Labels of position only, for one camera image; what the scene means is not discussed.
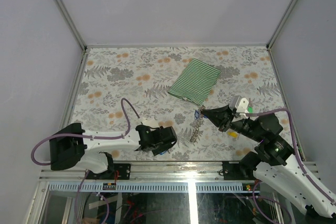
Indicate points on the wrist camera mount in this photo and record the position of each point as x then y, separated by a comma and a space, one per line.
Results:
239, 107
150, 122

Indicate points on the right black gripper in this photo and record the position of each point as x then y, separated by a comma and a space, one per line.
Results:
218, 116

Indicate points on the yellow key tag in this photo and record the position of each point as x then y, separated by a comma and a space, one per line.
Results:
233, 134

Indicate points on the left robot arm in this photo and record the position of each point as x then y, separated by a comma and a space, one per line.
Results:
91, 150

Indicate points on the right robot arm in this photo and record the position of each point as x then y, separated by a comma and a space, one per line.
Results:
276, 162

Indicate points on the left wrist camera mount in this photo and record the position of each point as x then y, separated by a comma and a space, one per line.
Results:
150, 122

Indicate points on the key with blue tag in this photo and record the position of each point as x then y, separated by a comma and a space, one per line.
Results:
197, 114

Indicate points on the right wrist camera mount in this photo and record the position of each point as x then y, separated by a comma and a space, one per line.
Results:
239, 107

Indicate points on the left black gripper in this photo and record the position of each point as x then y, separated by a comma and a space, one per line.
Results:
163, 149

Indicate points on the green striped cloth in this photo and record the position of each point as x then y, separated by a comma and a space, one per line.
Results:
195, 82

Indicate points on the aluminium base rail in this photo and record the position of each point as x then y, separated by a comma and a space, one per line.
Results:
152, 177

